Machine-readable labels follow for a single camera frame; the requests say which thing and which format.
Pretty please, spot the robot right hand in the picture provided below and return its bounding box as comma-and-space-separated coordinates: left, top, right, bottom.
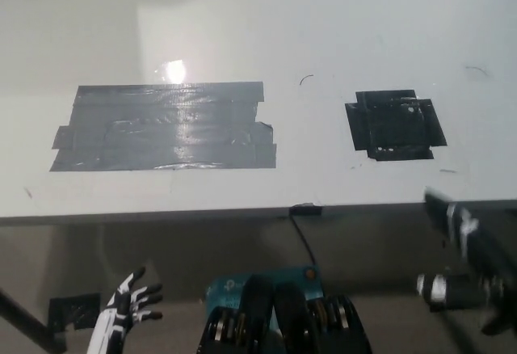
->
415, 186, 517, 314

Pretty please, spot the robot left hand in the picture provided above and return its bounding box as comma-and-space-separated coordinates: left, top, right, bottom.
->
86, 267, 164, 354

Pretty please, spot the black floor tape mark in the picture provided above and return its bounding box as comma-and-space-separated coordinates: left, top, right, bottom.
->
48, 292, 102, 331

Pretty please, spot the black tape square patch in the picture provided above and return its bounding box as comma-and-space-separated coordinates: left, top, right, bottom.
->
345, 89, 448, 162

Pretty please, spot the black metal frame bar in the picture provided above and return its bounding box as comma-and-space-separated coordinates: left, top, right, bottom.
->
0, 287, 68, 353

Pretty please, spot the black cable under desk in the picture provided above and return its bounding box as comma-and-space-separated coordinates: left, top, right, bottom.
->
291, 214, 318, 266

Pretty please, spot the grey duct tape patch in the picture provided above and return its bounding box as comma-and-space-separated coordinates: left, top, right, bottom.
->
48, 82, 278, 173

